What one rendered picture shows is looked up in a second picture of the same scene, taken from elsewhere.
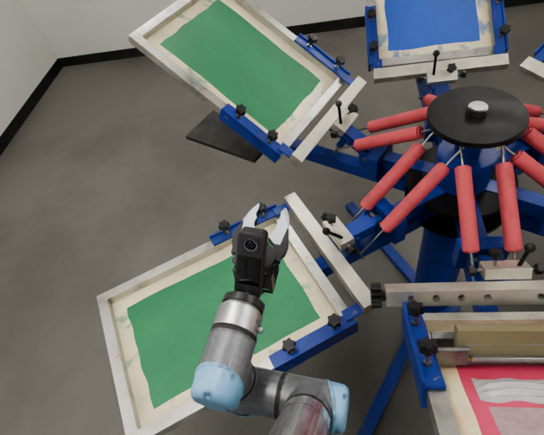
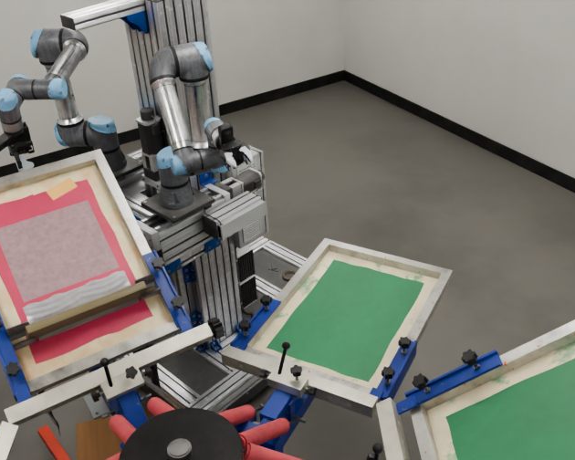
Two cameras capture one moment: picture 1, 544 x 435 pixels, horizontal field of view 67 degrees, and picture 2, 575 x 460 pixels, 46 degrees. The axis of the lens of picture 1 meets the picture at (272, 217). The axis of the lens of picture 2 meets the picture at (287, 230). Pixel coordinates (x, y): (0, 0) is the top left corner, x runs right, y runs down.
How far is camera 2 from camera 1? 244 cm
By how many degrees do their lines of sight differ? 87
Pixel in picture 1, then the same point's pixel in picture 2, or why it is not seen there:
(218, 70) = (574, 385)
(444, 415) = (139, 238)
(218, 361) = (214, 121)
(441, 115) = (220, 436)
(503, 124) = (145, 448)
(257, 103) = (497, 418)
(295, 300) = (295, 349)
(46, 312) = not seen: outside the picture
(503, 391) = (112, 279)
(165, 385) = (339, 269)
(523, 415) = (100, 267)
